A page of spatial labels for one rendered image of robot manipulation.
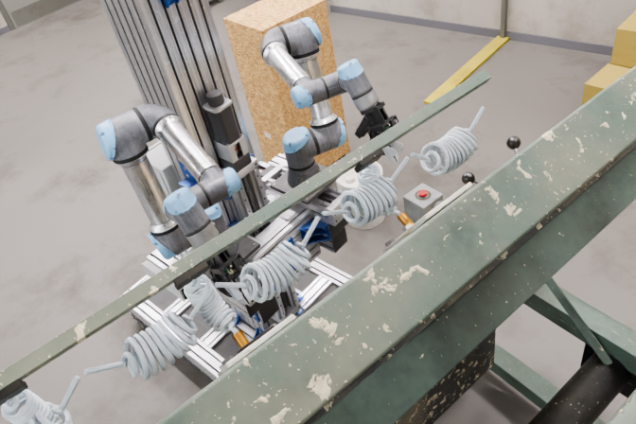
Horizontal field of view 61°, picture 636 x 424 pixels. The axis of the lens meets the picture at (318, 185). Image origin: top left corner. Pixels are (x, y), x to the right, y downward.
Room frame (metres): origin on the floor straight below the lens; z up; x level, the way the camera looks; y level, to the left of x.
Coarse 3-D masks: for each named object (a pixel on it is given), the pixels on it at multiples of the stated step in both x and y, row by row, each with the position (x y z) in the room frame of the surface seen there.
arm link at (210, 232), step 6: (210, 222) 1.08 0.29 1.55; (204, 228) 1.06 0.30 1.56; (210, 228) 1.06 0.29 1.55; (216, 228) 1.08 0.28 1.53; (198, 234) 1.05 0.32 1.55; (204, 234) 1.05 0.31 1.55; (210, 234) 1.05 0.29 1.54; (216, 234) 1.06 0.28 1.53; (192, 240) 1.04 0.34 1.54; (198, 240) 1.04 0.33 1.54; (204, 240) 1.04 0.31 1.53; (198, 246) 1.04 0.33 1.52
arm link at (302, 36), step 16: (288, 32) 1.94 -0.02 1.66; (304, 32) 1.94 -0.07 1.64; (288, 48) 1.91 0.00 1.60; (304, 48) 1.92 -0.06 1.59; (304, 64) 1.93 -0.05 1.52; (320, 112) 1.88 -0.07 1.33; (320, 128) 1.86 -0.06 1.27; (336, 128) 1.86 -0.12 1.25; (320, 144) 1.83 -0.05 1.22; (336, 144) 1.84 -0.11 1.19
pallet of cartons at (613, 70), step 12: (624, 24) 3.30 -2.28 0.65; (624, 36) 3.22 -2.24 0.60; (624, 48) 3.20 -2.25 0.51; (612, 60) 3.25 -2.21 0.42; (624, 60) 3.19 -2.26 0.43; (600, 72) 3.18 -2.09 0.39; (612, 72) 3.14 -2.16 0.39; (624, 72) 3.11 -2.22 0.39; (588, 84) 3.06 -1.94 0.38; (600, 84) 3.03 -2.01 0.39; (588, 96) 3.05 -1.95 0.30
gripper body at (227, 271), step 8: (216, 256) 1.02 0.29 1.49; (224, 256) 1.02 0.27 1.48; (232, 256) 1.02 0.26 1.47; (240, 256) 1.03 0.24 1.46; (216, 264) 1.03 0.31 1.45; (224, 264) 1.00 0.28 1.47; (232, 264) 1.02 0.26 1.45; (240, 264) 1.02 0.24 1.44; (208, 272) 1.03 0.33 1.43; (216, 272) 1.00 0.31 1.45; (224, 272) 1.00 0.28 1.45; (232, 272) 1.00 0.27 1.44; (240, 272) 1.00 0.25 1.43; (224, 280) 0.99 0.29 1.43; (232, 280) 0.99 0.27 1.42
